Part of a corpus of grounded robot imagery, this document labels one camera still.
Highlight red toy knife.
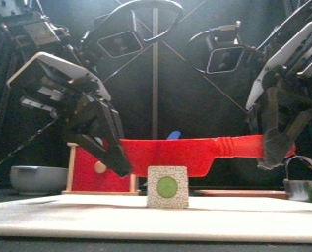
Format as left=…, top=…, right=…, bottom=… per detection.
left=117, top=134, right=298, bottom=178

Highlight toy sushi roll green centre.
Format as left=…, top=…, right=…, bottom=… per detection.
left=145, top=164, right=192, bottom=210

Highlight wooden box with red drawer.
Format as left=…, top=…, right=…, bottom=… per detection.
left=61, top=141, right=143, bottom=197

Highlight blue toy utensil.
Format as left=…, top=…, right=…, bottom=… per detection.
left=167, top=130, right=184, bottom=141

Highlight grey bowl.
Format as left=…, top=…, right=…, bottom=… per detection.
left=9, top=164, right=70, bottom=197

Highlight brown flat tray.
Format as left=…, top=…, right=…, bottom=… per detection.
left=192, top=188, right=291, bottom=200

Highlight white cutting board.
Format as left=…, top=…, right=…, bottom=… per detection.
left=0, top=193, right=312, bottom=245

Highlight diagonal brace wire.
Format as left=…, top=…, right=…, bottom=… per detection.
left=0, top=116, right=61, bottom=174
left=160, top=40, right=248, bottom=113

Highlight vertical metal frame pole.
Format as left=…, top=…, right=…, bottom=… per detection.
left=151, top=6, right=161, bottom=141

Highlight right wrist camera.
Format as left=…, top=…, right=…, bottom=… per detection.
left=203, top=31, right=254, bottom=76

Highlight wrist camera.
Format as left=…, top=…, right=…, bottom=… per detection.
left=203, top=31, right=254, bottom=76
left=89, top=9, right=148, bottom=64

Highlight metal bucket with handle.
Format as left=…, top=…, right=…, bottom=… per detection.
left=283, top=155, right=312, bottom=204

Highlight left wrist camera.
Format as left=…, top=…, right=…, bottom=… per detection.
left=89, top=9, right=148, bottom=64

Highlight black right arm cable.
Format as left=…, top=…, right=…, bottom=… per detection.
left=185, top=21, right=244, bottom=76

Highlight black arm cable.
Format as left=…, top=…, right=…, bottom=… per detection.
left=105, top=0, right=187, bottom=45
left=185, top=21, right=244, bottom=76

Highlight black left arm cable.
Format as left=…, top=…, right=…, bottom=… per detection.
left=105, top=0, right=187, bottom=45

